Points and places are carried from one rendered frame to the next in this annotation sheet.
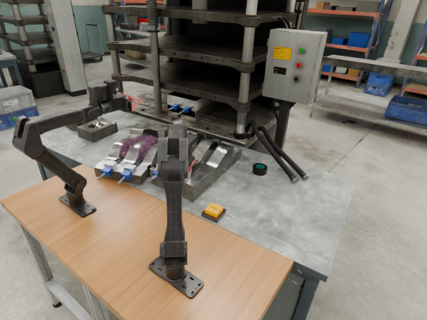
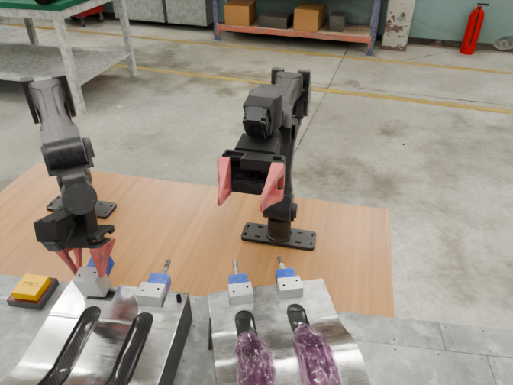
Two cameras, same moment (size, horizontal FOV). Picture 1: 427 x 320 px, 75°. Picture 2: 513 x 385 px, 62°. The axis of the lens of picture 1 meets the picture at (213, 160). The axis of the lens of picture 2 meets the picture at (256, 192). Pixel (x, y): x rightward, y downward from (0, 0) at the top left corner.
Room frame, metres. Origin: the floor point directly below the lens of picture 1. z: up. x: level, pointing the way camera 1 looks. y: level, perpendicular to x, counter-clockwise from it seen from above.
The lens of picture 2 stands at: (1.75, 0.21, 1.57)
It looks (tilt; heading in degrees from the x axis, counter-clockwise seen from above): 35 degrees down; 158
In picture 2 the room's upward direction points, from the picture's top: straight up
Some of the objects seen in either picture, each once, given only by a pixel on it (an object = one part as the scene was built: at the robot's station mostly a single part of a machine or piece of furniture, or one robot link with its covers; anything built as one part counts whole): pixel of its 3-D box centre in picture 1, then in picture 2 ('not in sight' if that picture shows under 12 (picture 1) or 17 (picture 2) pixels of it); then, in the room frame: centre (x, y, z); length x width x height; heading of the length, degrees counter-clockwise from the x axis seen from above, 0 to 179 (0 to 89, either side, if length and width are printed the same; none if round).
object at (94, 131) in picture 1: (98, 129); not in sight; (1.68, 0.78, 0.84); 0.20 x 0.15 x 0.07; 150
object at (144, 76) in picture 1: (201, 86); not in sight; (2.35, 0.13, 0.96); 1.29 x 0.83 x 0.18; 60
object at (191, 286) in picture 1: (175, 268); (79, 197); (0.61, 0.11, 0.84); 0.20 x 0.07 x 0.08; 55
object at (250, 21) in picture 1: (201, 22); not in sight; (2.34, 0.13, 1.45); 1.29 x 0.82 x 0.19; 60
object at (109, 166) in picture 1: (105, 172); (285, 276); (1.14, 0.53, 0.86); 0.13 x 0.05 x 0.05; 167
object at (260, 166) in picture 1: (259, 169); not in sight; (1.29, -0.26, 0.82); 0.08 x 0.08 x 0.04
